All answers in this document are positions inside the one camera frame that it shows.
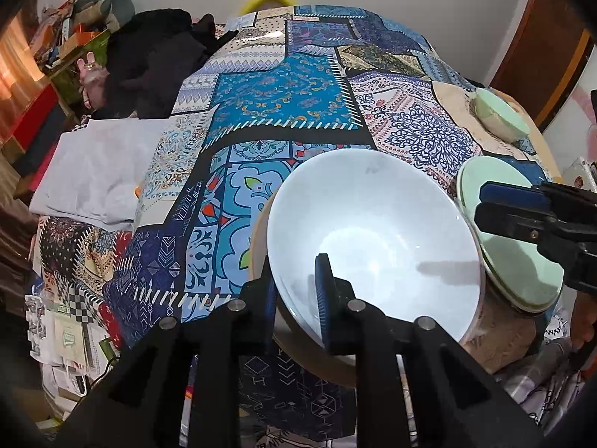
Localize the person's right hand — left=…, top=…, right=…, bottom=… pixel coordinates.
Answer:
left=566, top=289, right=597, bottom=351

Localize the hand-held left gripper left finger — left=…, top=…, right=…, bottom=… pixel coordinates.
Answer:
left=56, top=254, right=281, bottom=448

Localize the mint green bowl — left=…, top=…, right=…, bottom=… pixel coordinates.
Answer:
left=473, top=88, right=531, bottom=143

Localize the orange curtain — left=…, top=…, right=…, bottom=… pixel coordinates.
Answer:
left=0, top=14, right=33, bottom=99

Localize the pile of black clothing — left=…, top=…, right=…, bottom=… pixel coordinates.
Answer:
left=100, top=8, right=238, bottom=119

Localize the brown wooden door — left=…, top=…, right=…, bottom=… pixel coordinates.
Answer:
left=487, top=0, right=595, bottom=129

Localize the yellow round object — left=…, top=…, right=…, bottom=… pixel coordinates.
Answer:
left=240, top=0, right=297, bottom=15

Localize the large white plate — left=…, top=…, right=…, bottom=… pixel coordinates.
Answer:
left=454, top=156, right=565, bottom=314

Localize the white bowl with black spots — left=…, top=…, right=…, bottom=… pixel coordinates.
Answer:
left=266, top=148, right=483, bottom=346

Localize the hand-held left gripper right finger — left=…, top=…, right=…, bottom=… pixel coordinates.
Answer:
left=315, top=253, right=544, bottom=448

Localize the white printed box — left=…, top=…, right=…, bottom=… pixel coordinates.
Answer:
left=564, top=156, right=597, bottom=193

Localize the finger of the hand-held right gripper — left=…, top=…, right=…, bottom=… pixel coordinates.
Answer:
left=473, top=202, right=575, bottom=249
left=479, top=181, right=560, bottom=213

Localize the white folded cloth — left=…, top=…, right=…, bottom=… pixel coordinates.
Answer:
left=29, top=118, right=180, bottom=231

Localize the pink bunny toy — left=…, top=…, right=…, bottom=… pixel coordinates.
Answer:
left=77, top=53, right=110, bottom=106

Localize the patchwork printed blanket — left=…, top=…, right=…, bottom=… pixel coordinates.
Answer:
left=32, top=4, right=560, bottom=448

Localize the pile of papers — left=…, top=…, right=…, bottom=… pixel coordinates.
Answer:
left=25, top=280, right=122, bottom=397

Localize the red box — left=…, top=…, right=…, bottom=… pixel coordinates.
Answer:
left=0, top=81, right=59, bottom=145

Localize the grey plush toy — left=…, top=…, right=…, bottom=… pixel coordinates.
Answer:
left=72, top=0, right=136, bottom=29

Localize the mint green plate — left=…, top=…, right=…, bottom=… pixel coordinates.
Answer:
left=459, top=156, right=565, bottom=309

